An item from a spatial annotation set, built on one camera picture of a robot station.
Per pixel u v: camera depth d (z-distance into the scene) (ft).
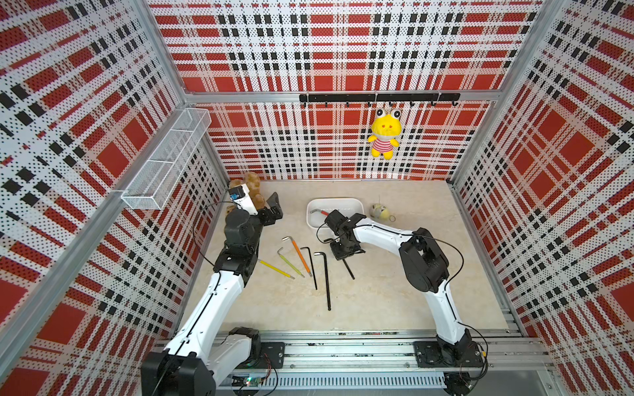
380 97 2.92
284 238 3.32
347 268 3.05
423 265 1.80
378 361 2.41
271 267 3.06
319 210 3.56
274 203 2.31
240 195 2.05
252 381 2.26
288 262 3.13
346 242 2.73
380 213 3.42
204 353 1.35
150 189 2.26
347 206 3.65
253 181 3.55
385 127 2.98
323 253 3.14
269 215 2.23
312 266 3.06
